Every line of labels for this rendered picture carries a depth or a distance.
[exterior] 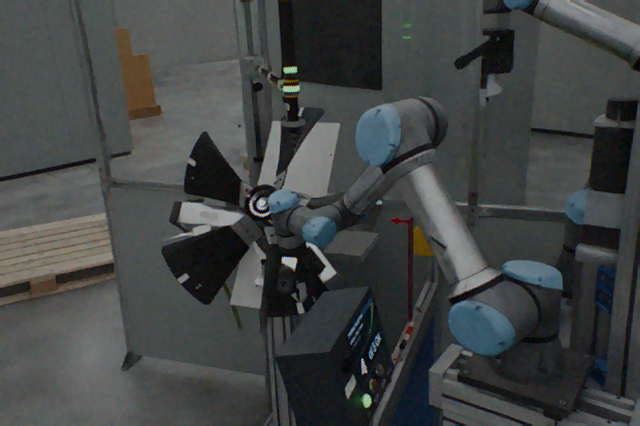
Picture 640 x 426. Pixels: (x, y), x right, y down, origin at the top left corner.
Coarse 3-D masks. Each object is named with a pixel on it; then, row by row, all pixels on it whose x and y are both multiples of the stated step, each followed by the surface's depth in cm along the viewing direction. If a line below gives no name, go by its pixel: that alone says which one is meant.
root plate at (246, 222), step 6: (246, 216) 201; (240, 222) 201; (246, 222) 202; (252, 222) 202; (234, 228) 201; (240, 228) 202; (252, 228) 203; (258, 228) 203; (240, 234) 202; (246, 234) 203; (252, 234) 203; (258, 234) 204; (246, 240) 203; (252, 240) 204
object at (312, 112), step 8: (304, 112) 208; (312, 112) 205; (320, 112) 202; (312, 120) 203; (288, 128) 213; (304, 128) 204; (288, 136) 210; (296, 136) 205; (304, 136) 202; (280, 144) 215; (288, 144) 207; (296, 144) 203; (280, 152) 213; (288, 152) 205; (296, 152) 201; (280, 160) 209; (288, 160) 202; (280, 168) 206
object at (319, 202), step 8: (344, 192) 202; (312, 200) 200; (320, 200) 199; (328, 200) 198; (336, 200) 197; (312, 208) 194; (376, 208) 191; (376, 216) 188; (360, 224) 186; (368, 224) 186
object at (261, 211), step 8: (264, 184) 198; (256, 192) 199; (264, 192) 198; (272, 192) 198; (248, 200) 198; (256, 200) 198; (248, 208) 197; (256, 208) 197; (264, 208) 196; (248, 216) 196; (256, 216) 195; (264, 216) 194; (264, 224) 197; (272, 224) 198; (264, 232) 205
